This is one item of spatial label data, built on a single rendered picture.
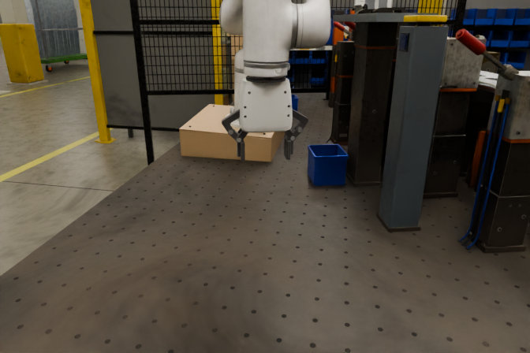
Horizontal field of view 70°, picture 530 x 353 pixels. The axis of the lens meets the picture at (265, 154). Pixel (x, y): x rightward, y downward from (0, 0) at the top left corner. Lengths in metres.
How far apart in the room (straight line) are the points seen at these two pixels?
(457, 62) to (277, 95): 0.49
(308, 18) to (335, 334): 0.51
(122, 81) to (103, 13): 0.62
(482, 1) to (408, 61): 2.95
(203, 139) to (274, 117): 0.63
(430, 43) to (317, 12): 0.24
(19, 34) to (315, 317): 8.13
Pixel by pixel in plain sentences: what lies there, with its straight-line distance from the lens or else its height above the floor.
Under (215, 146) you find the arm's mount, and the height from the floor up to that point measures 0.74.
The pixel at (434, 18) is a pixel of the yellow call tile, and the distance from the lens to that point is 0.82.
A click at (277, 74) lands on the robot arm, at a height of 1.06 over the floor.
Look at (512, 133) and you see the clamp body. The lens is 0.83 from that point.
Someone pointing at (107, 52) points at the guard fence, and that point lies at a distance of 3.92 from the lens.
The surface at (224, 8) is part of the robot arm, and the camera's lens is 1.29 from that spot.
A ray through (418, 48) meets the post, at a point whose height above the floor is 1.10.
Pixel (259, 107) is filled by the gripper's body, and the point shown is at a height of 1.00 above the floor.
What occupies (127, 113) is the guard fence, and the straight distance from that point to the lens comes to 3.94.
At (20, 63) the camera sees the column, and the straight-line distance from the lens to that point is 8.57.
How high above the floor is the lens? 1.15
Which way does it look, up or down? 19 degrees down
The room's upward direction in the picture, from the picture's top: straight up
